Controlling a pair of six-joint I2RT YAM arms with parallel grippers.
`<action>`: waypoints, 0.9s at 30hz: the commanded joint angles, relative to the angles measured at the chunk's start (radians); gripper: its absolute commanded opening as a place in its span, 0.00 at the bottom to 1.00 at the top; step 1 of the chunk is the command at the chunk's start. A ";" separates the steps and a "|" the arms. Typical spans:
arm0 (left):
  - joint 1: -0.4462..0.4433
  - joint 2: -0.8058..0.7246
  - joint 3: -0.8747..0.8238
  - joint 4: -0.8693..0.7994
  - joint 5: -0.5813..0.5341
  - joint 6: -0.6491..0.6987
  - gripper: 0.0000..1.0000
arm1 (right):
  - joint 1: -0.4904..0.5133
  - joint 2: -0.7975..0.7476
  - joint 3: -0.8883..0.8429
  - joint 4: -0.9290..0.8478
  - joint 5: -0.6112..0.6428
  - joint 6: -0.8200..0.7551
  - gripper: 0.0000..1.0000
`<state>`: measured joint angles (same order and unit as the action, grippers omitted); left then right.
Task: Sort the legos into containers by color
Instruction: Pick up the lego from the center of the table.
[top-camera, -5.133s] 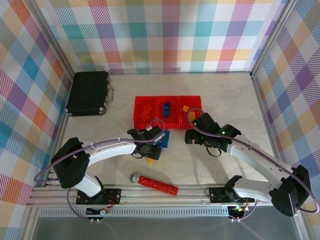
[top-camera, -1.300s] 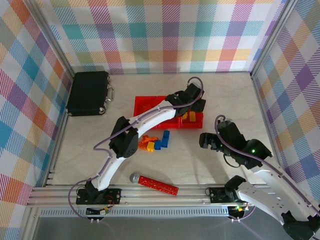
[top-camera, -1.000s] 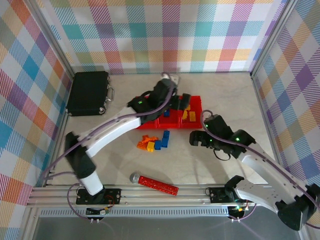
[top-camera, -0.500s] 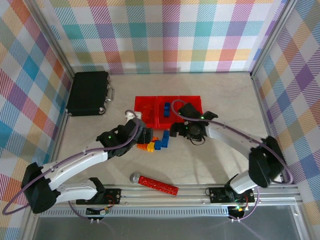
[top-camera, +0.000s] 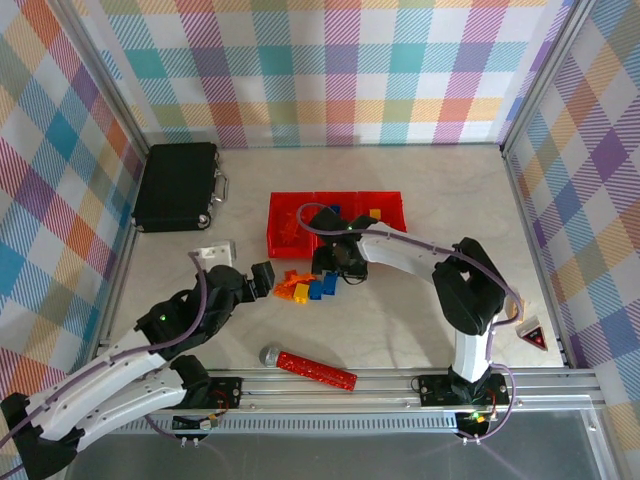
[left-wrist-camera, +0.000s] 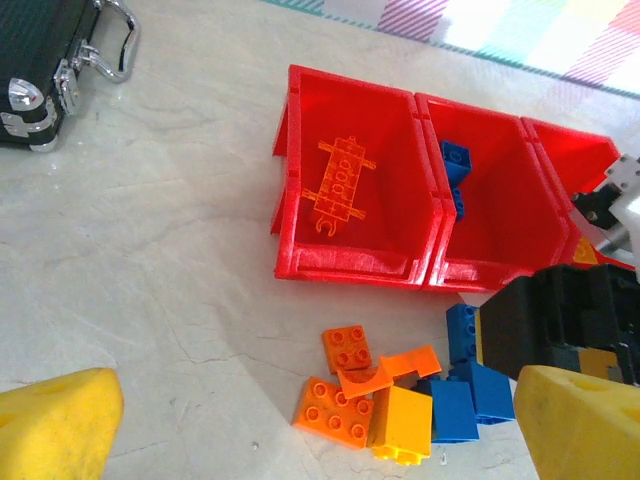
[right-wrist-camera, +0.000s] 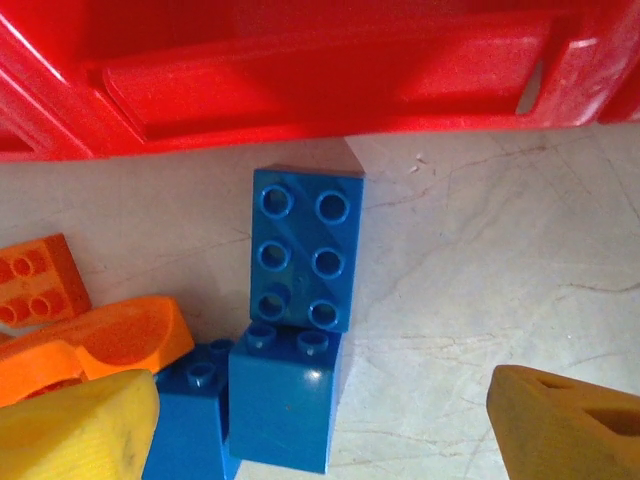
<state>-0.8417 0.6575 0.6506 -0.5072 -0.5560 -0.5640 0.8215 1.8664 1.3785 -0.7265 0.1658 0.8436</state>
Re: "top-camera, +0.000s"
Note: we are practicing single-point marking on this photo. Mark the aluminium front rail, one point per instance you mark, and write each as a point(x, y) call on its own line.
point(325, 395)

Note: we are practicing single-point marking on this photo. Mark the aluminium frame post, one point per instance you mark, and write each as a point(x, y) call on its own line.
point(114, 75)
point(547, 75)

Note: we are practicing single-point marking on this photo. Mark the yellow lego brick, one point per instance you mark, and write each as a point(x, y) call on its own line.
point(302, 293)

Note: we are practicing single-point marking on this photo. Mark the black hard case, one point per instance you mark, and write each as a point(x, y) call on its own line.
point(175, 185)

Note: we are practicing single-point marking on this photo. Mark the aluminium side rail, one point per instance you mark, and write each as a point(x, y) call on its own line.
point(540, 250)
point(122, 250)

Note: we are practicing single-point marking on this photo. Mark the red black triangle sign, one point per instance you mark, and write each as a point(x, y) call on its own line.
point(534, 339)

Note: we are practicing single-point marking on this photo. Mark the white plastic bracket block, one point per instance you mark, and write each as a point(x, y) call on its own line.
point(216, 252)

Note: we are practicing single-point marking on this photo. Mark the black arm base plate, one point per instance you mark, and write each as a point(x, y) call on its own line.
point(435, 390)
point(227, 392)

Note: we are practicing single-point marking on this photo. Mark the tan wooden block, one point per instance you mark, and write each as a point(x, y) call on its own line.
point(514, 306)

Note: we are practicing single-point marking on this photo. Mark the red glitter microphone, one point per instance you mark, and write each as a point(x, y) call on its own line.
point(310, 367)

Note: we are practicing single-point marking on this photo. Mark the grey metal sheet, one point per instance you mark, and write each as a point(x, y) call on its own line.
point(325, 460)

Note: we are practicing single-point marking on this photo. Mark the yellow curved lego piece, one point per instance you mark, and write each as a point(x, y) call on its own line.
point(375, 214)

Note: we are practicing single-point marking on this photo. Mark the small black controller board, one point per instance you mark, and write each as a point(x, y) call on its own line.
point(475, 424)
point(195, 424)

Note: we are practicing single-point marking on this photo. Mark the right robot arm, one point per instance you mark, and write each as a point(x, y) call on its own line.
point(400, 255)

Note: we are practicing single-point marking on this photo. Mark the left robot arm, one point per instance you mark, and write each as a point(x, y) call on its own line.
point(125, 395)

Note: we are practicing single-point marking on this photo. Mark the blue lego brick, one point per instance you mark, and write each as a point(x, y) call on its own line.
point(330, 285)
point(335, 207)
point(316, 290)

